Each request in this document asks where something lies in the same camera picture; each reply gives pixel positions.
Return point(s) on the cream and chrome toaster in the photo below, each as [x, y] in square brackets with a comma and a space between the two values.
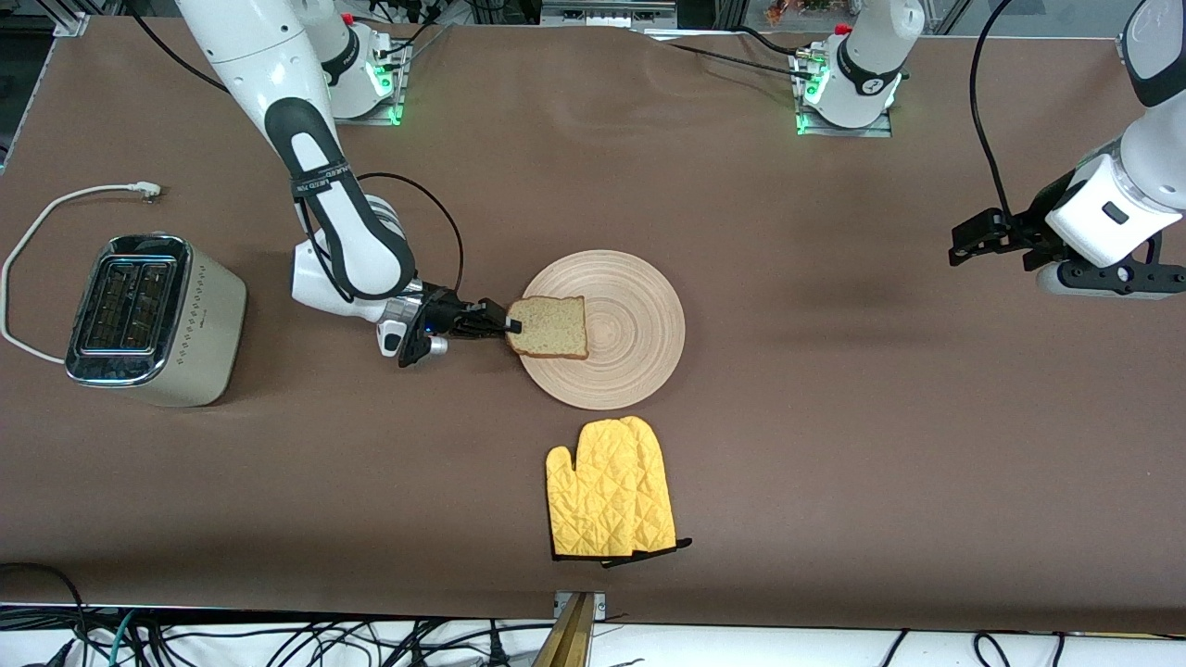
[208, 315]

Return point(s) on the yellow quilted oven mitt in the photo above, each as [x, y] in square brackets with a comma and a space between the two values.
[593, 491]
[660, 509]

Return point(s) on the silver metal bracket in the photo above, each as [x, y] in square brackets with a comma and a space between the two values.
[600, 604]

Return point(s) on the brown bread slice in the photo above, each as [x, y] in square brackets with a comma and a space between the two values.
[551, 329]

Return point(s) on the aluminium corner bracket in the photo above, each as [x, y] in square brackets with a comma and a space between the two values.
[69, 25]

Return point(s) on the brass coloured bar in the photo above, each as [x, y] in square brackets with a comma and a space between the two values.
[570, 639]

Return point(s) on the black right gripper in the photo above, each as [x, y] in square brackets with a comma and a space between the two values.
[446, 313]

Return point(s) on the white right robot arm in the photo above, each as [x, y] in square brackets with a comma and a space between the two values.
[250, 56]

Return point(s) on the round wooden plate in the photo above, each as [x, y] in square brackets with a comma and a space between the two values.
[630, 333]

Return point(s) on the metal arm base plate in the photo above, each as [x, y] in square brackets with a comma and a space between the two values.
[862, 132]
[380, 119]

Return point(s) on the aluminium frame rail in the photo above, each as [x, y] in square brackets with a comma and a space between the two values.
[607, 13]

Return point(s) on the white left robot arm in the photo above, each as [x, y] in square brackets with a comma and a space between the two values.
[871, 65]

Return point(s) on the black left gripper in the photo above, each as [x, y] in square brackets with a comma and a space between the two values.
[1028, 225]

